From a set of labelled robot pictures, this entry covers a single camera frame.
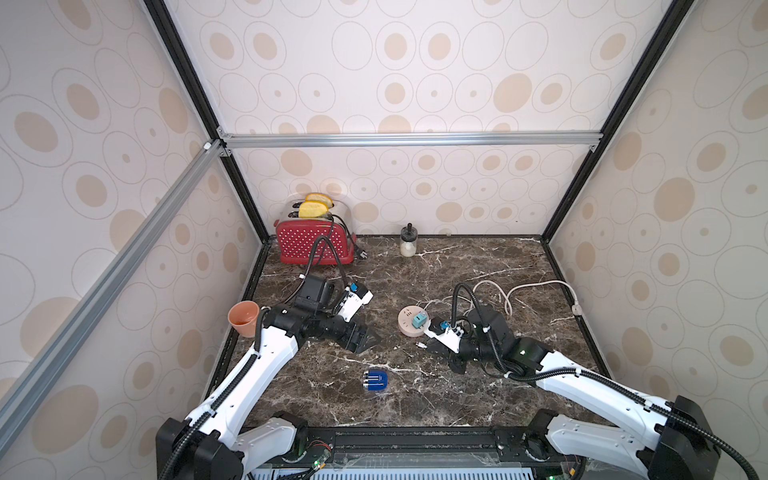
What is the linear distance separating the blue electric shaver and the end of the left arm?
202 mm

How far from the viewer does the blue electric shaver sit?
83 cm

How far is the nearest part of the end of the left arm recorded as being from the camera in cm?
65
